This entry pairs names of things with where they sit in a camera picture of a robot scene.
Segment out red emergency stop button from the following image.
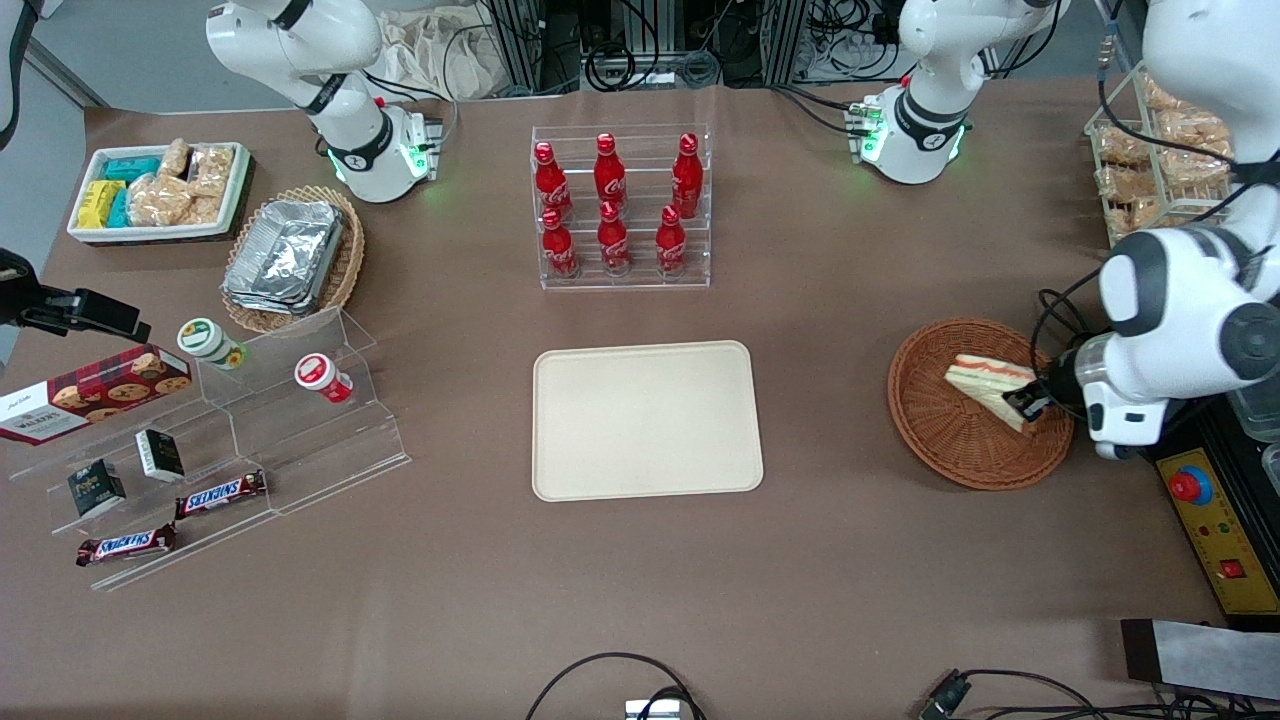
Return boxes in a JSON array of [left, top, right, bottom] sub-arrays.
[[1168, 464, 1214, 507]]

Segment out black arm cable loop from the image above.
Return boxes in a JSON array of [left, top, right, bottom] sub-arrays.
[[1030, 265, 1106, 396]]

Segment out black cable with connector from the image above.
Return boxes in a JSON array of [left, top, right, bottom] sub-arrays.
[[918, 668, 1280, 720]]

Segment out white rectangular snack bin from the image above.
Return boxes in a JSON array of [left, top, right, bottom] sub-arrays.
[[67, 142, 256, 246]]

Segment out triangle sandwich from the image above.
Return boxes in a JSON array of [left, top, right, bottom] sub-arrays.
[[944, 353, 1041, 433]]

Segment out clear acrylic bottle rack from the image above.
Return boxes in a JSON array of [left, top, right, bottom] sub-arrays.
[[530, 125, 713, 291]]

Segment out yellow emergency stop box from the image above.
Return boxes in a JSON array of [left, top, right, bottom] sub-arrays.
[[1140, 395, 1280, 631]]

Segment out small black box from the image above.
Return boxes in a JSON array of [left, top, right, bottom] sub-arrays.
[[67, 458, 128, 518], [135, 428, 186, 483]]

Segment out red tartan cookie box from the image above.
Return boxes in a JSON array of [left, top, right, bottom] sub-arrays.
[[0, 343, 193, 446]]

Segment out green lid yoghurt cup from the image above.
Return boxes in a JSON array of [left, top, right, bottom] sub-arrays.
[[177, 318, 248, 371]]

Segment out stack of foil containers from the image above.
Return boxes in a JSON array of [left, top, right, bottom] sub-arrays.
[[222, 200, 346, 313]]

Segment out red lid yoghurt cup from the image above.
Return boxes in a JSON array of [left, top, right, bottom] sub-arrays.
[[294, 353, 354, 404]]

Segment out red cola bottle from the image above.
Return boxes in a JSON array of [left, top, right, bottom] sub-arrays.
[[541, 207, 580, 279], [594, 133, 628, 216], [597, 201, 632, 276], [534, 140, 573, 223], [671, 132, 704, 219], [655, 205, 689, 277]]

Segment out wire basket of snacks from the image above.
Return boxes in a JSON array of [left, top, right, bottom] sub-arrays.
[[1085, 60, 1238, 251]]

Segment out grey flat plate dark end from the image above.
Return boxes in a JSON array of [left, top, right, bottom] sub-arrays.
[[1120, 618, 1280, 701]]

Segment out oval tan wicker basket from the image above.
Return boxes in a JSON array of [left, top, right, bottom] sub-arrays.
[[220, 185, 366, 336]]

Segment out large clear plastic container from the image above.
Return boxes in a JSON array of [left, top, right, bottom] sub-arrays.
[[1230, 378, 1280, 443]]

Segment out yellow snack packet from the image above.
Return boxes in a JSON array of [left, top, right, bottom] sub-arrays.
[[77, 180, 126, 230]]

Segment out beige plastic tray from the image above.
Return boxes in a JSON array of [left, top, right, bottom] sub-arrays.
[[531, 340, 765, 503]]

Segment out metal equipment rack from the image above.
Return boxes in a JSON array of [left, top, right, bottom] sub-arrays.
[[485, 0, 811, 93]]

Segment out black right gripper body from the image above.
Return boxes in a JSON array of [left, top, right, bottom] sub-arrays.
[[0, 248, 46, 329]]

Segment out beige crumpled cloth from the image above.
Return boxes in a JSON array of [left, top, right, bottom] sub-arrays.
[[375, 8, 501, 101]]

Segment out black looped table cable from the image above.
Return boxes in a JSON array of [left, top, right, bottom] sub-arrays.
[[525, 652, 706, 720]]

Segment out clear acrylic step stand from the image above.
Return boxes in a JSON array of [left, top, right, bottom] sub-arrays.
[[10, 305, 411, 591]]

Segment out brown Snickers bar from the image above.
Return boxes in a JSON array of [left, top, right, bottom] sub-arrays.
[[175, 470, 268, 521], [76, 523, 178, 568]]

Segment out round brown wicker basket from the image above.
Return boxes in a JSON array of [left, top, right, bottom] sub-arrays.
[[887, 317, 1076, 491]]

